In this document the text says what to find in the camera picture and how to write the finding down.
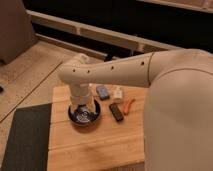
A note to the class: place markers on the orange carrot toy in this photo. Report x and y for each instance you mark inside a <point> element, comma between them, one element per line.
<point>127,106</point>

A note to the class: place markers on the dark grey mat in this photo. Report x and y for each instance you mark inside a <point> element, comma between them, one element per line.
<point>27,145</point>

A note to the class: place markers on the blue sponge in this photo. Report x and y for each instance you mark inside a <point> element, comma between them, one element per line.
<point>102,92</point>

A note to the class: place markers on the black bowl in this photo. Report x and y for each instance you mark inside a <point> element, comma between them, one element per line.
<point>83,116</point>

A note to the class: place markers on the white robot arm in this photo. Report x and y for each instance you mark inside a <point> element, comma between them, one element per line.
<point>178,110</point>

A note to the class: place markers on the small white bottle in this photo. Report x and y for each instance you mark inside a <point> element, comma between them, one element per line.
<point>117,93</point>

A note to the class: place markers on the brown sofa corner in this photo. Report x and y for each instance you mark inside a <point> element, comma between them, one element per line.
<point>16,32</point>

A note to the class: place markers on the black remote control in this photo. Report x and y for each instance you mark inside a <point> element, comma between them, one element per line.
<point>116,112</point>

